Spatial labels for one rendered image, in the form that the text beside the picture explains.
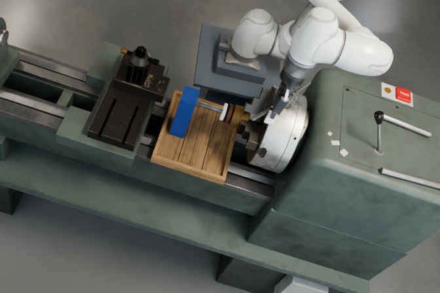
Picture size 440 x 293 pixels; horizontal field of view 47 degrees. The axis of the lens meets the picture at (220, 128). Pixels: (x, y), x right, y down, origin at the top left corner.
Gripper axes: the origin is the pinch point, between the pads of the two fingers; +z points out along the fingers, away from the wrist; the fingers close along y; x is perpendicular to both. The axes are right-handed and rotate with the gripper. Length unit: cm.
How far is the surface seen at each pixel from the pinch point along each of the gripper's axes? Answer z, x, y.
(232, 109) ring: 18.2, -10.8, -16.4
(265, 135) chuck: 13.6, 2.2, -4.2
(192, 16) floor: 109, -43, -201
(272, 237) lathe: 67, 25, -1
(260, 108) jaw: 15.8, -0.8, -19.5
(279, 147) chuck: 16.1, 8.4, -3.0
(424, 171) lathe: 6, 59, -4
